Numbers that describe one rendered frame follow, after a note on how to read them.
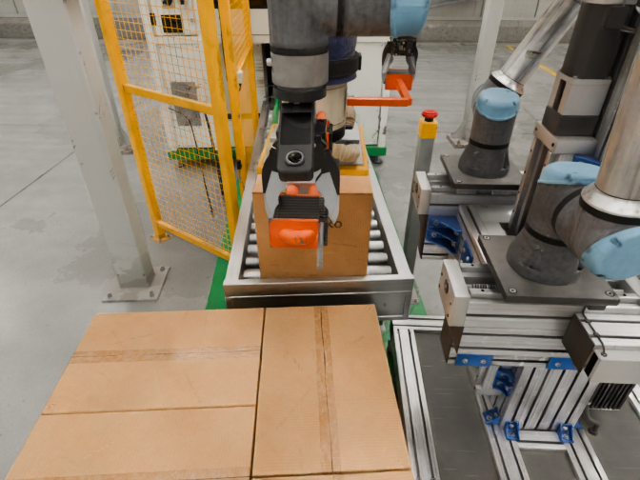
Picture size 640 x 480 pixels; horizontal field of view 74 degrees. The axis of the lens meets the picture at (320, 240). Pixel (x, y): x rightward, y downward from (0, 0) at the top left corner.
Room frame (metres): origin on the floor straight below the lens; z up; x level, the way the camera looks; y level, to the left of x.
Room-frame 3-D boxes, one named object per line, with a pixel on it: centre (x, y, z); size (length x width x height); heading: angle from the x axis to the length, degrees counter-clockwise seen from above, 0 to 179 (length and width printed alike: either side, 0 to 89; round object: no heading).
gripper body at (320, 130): (0.60, 0.03, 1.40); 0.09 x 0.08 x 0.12; 177
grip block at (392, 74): (1.46, -0.26, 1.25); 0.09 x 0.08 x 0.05; 88
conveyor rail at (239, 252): (2.37, 0.38, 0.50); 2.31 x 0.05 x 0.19; 3
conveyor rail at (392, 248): (2.40, -0.27, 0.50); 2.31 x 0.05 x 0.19; 3
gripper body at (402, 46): (1.44, -0.26, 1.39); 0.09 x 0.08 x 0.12; 178
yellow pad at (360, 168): (1.17, -0.08, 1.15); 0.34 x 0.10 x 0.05; 178
